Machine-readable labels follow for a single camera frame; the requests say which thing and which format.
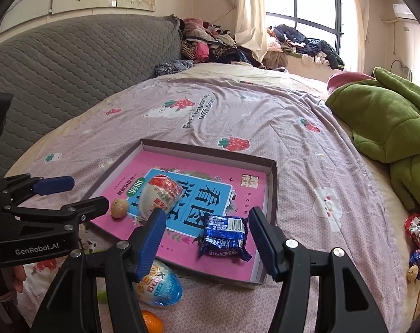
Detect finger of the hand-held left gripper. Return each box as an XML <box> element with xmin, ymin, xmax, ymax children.
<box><xmin>2</xmin><ymin>196</ymin><xmax>110</xmax><ymax>240</ymax></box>
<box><xmin>0</xmin><ymin>175</ymin><xmax>75</xmax><ymax>212</ymax></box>

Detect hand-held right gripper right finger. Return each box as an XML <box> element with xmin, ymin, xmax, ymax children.
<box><xmin>248</xmin><ymin>206</ymin><xmax>387</xmax><ymax>333</ymax></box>

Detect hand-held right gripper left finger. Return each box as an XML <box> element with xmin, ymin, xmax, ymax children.
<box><xmin>30</xmin><ymin>207</ymin><xmax>167</xmax><ymax>333</ymax></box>

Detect small brown ball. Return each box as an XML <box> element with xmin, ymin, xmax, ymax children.
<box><xmin>111</xmin><ymin>198</ymin><xmax>130</xmax><ymax>220</ymax></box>

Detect blue snack packet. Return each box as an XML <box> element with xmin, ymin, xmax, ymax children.
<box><xmin>197</xmin><ymin>215</ymin><xmax>252</xmax><ymax>262</ymax></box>

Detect blue toy egg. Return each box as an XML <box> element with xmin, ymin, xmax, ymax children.
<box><xmin>133</xmin><ymin>258</ymin><xmax>183</xmax><ymax>307</ymax></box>

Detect shallow cardboard box pink book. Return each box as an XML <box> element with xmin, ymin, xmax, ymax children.
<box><xmin>86</xmin><ymin>139</ymin><xmax>278</xmax><ymax>286</ymax></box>

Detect red and white toy egg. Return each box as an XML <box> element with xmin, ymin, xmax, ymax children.
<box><xmin>141</xmin><ymin>175</ymin><xmax>184</xmax><ymax>221</ymax></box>

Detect orange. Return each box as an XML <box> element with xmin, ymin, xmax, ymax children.
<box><xmin>141</xmin><ymin>309</ymin><xmax>164</xmax><ymax>333</ymax></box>

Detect person's left hand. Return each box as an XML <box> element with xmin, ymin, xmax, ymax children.
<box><xmin>11</xmin><ymin>264</ymin><xmax>27</xmax><ymax>285</ymax></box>

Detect grey quilted headboard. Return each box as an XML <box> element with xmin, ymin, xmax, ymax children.
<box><xmin>0</xmin><ymin>16</ymin><xmax>183</xmax><ymax>177</ymax></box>

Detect red and white snack packet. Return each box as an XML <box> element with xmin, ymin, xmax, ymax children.
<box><xmin>404</xmin><ymin>214</ymin><xmax>420</xmax><ymax>250</ymax></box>

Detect dark patterned cloth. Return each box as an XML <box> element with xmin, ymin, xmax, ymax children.
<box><xmin>154</xmin><ymin>59</ymin><xmax>195</xmax><ymax>77</ymax></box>

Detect green blanket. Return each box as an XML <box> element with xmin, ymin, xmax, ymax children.
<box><xmin>325</xmin><ymin>67</ymin><xmax>420</xmax><ymax>212</ymax></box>

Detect dark pink pillow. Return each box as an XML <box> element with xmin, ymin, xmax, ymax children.
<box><xmin>327</xmin><ymin>71</ymin><xmax>375</xmax><ymax>94</ymax></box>

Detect pile of dark clothes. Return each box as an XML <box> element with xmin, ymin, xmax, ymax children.
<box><xmin>267</xmin><ymin>24</ymin><xmax>345</xmax><ymax>70</ymax></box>

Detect pile of mixed clothes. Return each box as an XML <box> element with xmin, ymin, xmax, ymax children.
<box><xmin>179</xmin><ymin>16</ymin><xmax>266</xmax><ymax>68</ymax></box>

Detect cream curtain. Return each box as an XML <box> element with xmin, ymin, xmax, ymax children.
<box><xmin>234</xmin><ymin>0</ymin><xmax>268</xmax><ymax>68</ymax></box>
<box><xmin>345</xmin><ymin>0</ymin><xmax>370</xmax><ymax>75</ymax></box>

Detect black framed window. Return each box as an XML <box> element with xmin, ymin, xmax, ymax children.
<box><xmin>265</xmin><ymin>0</ymin><xmax>349</xmax><ymax>70</ymax></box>

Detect white air conditioner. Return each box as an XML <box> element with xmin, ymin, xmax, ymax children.
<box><xmin>392</xmin><ymin>3</ymin><xmax>417</xmax><ymax>19</ymax></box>

